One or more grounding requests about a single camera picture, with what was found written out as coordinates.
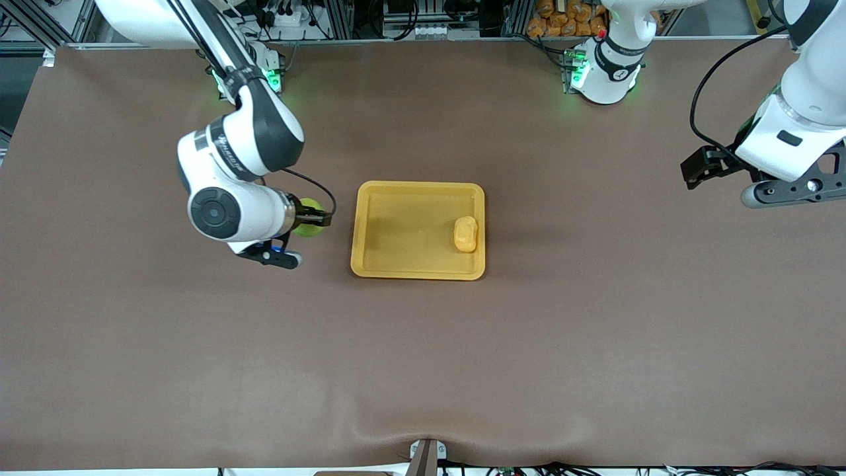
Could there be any green apple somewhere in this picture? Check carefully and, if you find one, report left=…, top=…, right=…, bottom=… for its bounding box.
left=293, top=198, right=328, bottom=238

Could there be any yellow potato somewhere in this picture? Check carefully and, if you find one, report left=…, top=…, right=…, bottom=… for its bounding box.
left=453, top=216, right=479, bottom=254

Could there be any yellow plastic tray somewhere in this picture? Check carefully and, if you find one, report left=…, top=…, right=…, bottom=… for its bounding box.
left=350, top=180, right=486, bottom=281

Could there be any large table cover mat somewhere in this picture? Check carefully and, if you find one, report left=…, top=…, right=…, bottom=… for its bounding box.
left=0, top=40, right=846, bottom=471

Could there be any white power strip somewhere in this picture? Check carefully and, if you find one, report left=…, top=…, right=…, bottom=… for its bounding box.
left=258, top=8, right=312, bottom=29

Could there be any orange packaged snacks pile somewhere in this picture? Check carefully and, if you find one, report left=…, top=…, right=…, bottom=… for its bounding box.
left=527, top=0, right=609, bottom=39

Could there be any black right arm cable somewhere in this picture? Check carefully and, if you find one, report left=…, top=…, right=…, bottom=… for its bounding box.
left=282, top=168, right=337, bottom=219

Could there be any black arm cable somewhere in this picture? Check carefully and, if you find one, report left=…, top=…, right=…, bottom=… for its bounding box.
left=282, top=168, right=337, bottom=219
left=689, top=24, right=791, bottom=167

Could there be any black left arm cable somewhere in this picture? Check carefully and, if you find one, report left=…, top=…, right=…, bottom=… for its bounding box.
left=689, top=24, right=791, bottom=167

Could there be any aluminium table edge rail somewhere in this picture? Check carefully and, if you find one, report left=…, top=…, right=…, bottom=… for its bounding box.
left=65, top=36, right=794, bottom=49

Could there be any aluminium frame strut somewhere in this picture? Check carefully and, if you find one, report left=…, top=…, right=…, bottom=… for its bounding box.
left=0, top=0, right=75, bottom=51

